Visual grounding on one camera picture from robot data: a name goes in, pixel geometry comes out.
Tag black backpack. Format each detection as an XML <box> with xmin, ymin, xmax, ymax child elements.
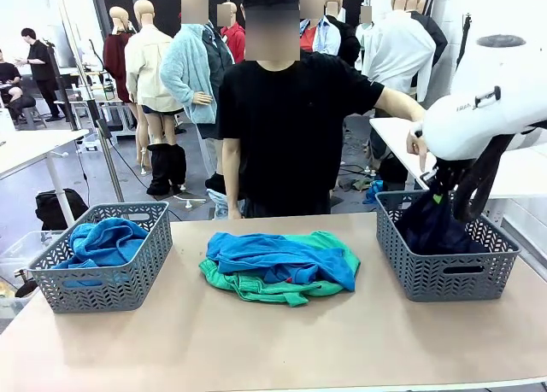
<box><xmin>34</xmin><ymin>188</ymin><xmax>90</xmax><ymax>231</ymax></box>

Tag chrome pole light stand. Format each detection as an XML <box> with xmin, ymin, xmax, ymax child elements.
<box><xmin>53</xmin><ymin>0</ymin><xmax>126</xmax><ymax>203</ymax></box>

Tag mannequin in red shirt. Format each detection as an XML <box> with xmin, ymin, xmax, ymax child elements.
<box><xmin>216</xmin><ymin>1</ymin><xmax>248</xmax><ymax>64</ymax></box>

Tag person's left hand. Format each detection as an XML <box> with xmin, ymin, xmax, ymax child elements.
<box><xmin>405</xmin><ymin>130</ymin><xmax>429</xmax><ymax>174</ymax></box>

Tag grey plastic lattice basket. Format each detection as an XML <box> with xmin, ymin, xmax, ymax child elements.
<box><xmin>374</xmin><ymin>190</ymin><xmax>522</xmax><ymax>303</ymax></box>
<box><xmin>28</xmin><ymin>201</ymin><xmax>174</xmax><ymax>314</ymax></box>

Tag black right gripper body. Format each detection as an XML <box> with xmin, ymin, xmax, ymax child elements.
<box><xmin>426</xmin><ymin>159</ymin><xmax>462</xmax><ymax>195</ymax></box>

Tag blue crumpled cloth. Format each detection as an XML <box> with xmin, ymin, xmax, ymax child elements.
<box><xmin>362</xmin><ymin>179</ymin><xmax>385</xmax><ymax>206</ymax></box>

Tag background workbench with equipment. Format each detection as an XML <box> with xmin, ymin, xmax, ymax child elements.
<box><xmin>55</xmin><ymin>65</ymin><xmax>138</xmax><ymax>137</ymax></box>

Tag mannequin in maroon top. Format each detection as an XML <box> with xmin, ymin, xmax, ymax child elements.
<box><xmin>102</xmin><ymin>6</ymin><xmax>134</xmax><ymax>105</ymax></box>

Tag person's left forearm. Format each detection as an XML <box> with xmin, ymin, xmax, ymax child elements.
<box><xmin>375</xmin><ymin>87</ymin><xmax>428</xmax><ymax>124</ymax></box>

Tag clear bin with clutter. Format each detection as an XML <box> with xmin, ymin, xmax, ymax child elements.
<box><xmin>0</xmin><ymin>229</ymin><xmax>59</xmax><ymax>312</ymax></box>

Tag dark navy garment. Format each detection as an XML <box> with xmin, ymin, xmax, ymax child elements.
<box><xmin>393</xmin><ymin>186</ymin><xmax>491</xmax><ymax>256</ymax></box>

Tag mannequin in black jacket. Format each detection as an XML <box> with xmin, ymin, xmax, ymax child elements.
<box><xmin>324</xmin><ymin>0</ymin><xmax>362</xmax><ymax>68</ymax></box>

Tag black tripod stand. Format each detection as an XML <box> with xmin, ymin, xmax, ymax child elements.
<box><xmin>42</xmin><ymin>39</ymin><xmax>80</xmax><ymax>132</ymax></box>

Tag black right arm cable sleeve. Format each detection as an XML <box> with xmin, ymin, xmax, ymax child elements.
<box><xmin>451</xmin><ymin>120</ymin><xmax>547</xmax><ymax>223</ymax></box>

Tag standing man in black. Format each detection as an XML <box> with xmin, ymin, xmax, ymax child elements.
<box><xmin>15</xmin><ymin>27</ymin><xmax>65</xmax><ymax>123</ymax></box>

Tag seated person in black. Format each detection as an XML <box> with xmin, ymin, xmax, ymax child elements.
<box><xmin>0</xmin><ymin>49</ymin><xmax>38</xmax><ymax>120</ymax></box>

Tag white side table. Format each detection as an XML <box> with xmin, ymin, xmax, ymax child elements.
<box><xmin>0</xmin><ymin>129</ymin><xmax>91</xmax><ymax>229</ymax></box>

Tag black tripod with crossbar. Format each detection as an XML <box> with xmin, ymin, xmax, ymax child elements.
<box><xmin>455</xmin><ymin>12</ymin><xmax>473</xmax><ymax>68</ymax></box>

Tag person in black t-shirt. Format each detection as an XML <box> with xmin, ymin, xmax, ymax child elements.
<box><xmin>215</xmin><ymin>0</ymin><xmax>385</xmax><ymax>219</ymax></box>

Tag green cloth garment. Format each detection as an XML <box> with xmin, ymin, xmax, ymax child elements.
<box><xmin>199</xmin><ymin>230</ymin><xmax>362</xmax><ymax>308</ymax></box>

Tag mannequin in black coat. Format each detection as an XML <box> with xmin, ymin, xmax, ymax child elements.
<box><xmin>408</xmin><ymin>0</ymin><xmax>449</xmax><ymax>90</ymax></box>

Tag small mannequin in white top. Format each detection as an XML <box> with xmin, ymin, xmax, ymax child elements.
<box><xmin>356</xmin><ymin>5</ymin><xmax>375</xmax><ymax>60</ymax></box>

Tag blue cloth garment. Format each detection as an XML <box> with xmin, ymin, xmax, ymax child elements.
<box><xmin>53</xmin><ymin>216</ymin><xmax>150</xmax><ymax>289</ymax></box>
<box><xmin>206</xmin><ymin>231</ymin><xmax>358</xmax><ymax>291</ymax></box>

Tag mannequin in light blue shirt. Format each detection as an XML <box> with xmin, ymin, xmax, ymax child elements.
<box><xmin>298</xmin><ymin>0</ymin><xmax>343</xmax><ymax>56</ymax></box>

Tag black dropped trousers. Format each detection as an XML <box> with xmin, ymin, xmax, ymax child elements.
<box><xmin>204</xmin><ymin>172</ymin><xmax>227</xmax><ymax>196</ymax></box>
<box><xmin>146</xmin><ymin>143</ymin><xmax>188</xmax><ymax>196</ymax></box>

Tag light blue dropped jeans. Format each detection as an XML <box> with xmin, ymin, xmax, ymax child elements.
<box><xmin>207</xmin><ymin>189</ymin><xmax>247</xmax><ymax>220</ymax></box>

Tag mannequin in cream jacket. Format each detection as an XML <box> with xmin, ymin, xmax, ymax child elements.
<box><xmin>124</xmin><ymin>0</ymin><xmax>188</xmax><ymax>162</ymax></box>

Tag person's right forearm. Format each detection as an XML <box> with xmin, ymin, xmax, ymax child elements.
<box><xmin>221</xmin><ymin>137</ymin><xmax>245</xmax><ymax>212</ymax></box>

